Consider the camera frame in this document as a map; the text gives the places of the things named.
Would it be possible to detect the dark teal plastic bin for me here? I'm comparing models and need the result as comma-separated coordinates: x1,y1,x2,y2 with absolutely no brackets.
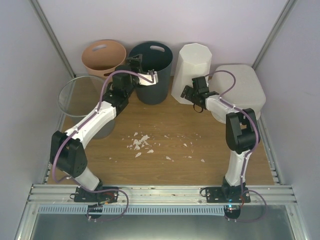
128,41,174,105

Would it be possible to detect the white faceted bin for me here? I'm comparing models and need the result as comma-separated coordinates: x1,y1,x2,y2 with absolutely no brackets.
171,43,212,105

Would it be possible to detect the peach plastic waste bin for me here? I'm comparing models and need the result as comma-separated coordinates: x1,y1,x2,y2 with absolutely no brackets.
81,40,127,78

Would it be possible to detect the translucent white plastic tub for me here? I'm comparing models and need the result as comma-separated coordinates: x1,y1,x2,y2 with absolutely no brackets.
208,64,266,119

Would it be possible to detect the grey translucent bin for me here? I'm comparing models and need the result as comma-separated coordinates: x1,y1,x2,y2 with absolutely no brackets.
57,75,116,140

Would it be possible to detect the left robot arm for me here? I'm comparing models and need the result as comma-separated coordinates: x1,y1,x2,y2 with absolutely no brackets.
50,54,154,202

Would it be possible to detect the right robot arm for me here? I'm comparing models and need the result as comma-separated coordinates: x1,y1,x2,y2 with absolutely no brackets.
181,76,260,203

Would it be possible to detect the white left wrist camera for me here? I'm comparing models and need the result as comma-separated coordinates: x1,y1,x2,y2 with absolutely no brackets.
138,70,159,86

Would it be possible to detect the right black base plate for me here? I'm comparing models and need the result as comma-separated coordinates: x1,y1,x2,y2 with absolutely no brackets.
199,186,251,204

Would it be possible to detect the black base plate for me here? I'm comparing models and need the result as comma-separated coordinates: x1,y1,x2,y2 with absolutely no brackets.
69,186,119,204
199,186,251,204

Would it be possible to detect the left aluminium frame post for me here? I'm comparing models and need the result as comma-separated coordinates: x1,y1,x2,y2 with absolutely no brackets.
29,0,76,78

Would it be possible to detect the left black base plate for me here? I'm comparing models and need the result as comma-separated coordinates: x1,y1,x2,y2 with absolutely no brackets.
69,186,119,204

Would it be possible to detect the aluminium corner frame post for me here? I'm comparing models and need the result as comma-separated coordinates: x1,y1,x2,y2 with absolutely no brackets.
252,0,298,70

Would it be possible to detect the grey slotted cable duct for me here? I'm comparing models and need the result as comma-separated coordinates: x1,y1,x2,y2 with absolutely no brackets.
38,204,225,216

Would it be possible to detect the aluminium front rail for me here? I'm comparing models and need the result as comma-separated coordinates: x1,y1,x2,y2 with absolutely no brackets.
27,184,297,205

